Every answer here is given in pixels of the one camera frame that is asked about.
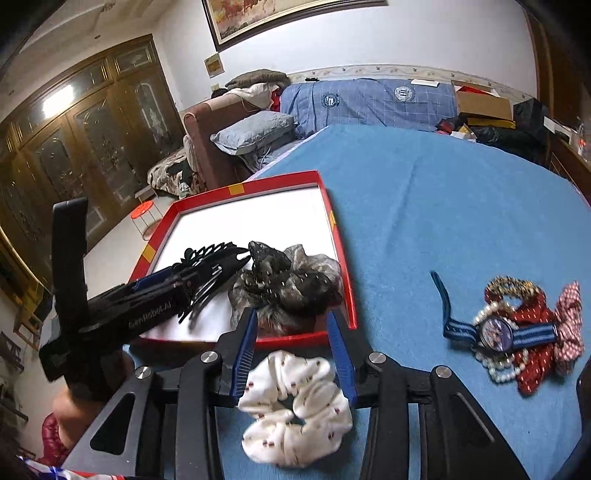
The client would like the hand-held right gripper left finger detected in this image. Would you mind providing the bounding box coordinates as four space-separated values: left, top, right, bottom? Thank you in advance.
60 307 259 480

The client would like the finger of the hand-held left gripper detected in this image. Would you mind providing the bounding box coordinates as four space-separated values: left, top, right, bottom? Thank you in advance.
173 279 206 321
127 267 195 296

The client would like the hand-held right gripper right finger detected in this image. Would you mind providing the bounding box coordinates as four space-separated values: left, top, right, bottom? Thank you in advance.
327 311 532 480

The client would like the black hair claw clip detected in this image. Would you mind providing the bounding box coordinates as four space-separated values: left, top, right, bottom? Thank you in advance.
173 241 252 324

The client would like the white printed scrunchie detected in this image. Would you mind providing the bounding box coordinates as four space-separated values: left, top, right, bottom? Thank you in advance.
238 350 354 468

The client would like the red cardboard box white inside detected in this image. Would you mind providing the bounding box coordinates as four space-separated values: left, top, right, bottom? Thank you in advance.
127 170 360 350

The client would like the blue striped strap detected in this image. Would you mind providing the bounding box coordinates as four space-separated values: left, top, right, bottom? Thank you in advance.
430 271 560 354

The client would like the white pearl bracelet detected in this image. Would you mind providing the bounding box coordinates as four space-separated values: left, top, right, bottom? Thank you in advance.
472 298 529 384

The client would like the red dotted bow scrunchie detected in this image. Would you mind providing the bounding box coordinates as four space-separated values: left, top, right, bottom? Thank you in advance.
485 286 571 398

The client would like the red gingham scrunchie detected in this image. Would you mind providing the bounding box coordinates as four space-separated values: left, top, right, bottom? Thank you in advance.
551 281 586 377

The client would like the person's left forearm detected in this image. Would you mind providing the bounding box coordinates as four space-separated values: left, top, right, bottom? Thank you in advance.
52 351 131 450

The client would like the red stool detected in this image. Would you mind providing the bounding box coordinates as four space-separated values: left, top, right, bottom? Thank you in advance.
130 200 160 241

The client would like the grey organza scrunchie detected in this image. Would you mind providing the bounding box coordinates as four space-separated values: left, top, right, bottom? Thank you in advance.
228 240 345 335

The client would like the patterned throw blanket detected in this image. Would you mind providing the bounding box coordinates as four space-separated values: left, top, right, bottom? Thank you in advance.
148 150 206 197

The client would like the wooden glass-door cabinet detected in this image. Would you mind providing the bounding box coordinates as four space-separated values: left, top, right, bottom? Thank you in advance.
0 34 185 287

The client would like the brown sofa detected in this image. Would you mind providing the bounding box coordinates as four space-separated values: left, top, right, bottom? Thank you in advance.
182 98 259 195

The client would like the red padded garment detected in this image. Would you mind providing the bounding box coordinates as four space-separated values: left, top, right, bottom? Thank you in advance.
41 414 71 464

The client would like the grey pillow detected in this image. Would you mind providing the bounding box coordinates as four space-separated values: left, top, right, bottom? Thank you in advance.
238 137 305 174
211 111 298 157

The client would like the pile of clothes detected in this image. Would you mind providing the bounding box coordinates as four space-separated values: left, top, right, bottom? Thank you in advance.
224 69 291 112

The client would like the blue checked quilt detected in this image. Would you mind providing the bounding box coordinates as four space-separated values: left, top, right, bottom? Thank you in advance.
279 76 458 139

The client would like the black plastic bag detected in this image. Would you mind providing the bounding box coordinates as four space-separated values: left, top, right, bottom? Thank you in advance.
471 124 550 155

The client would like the open cardboard box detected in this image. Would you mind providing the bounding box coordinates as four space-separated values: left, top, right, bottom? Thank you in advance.
451 80 514 121

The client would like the wooden sideboard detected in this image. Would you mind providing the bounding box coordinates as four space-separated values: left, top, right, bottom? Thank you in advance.
549 129 591 206

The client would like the gold beaded bracelet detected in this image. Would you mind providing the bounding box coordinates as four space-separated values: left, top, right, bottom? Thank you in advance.
484 275 546 301

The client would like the framed wall painting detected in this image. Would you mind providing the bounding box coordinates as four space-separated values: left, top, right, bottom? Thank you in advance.
202 0 389 52

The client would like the wooden wall panel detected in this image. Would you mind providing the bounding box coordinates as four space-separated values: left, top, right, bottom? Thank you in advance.
526 9 591 127

